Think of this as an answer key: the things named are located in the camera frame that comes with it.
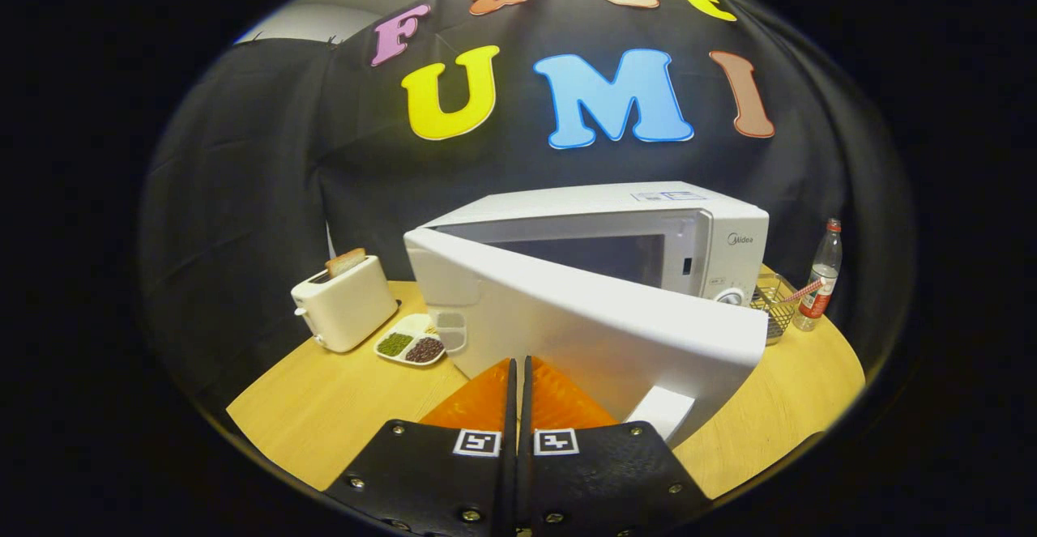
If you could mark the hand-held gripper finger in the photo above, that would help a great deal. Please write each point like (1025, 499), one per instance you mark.
(527, 472)
(509, 456)

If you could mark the white microwave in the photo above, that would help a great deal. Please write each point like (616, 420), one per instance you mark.
(583, 318)

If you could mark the white divided bean dish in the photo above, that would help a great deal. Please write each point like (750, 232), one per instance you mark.
(409, 347)

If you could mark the cream toaster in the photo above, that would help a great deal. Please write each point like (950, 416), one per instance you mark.
(348, 310)

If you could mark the toast slice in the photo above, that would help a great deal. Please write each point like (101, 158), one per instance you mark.
(347, 262)

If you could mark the red white striped straw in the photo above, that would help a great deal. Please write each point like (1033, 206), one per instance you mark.
(804, 289)

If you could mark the clear plastic bottle red label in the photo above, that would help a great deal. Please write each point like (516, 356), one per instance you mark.
(822, 270)

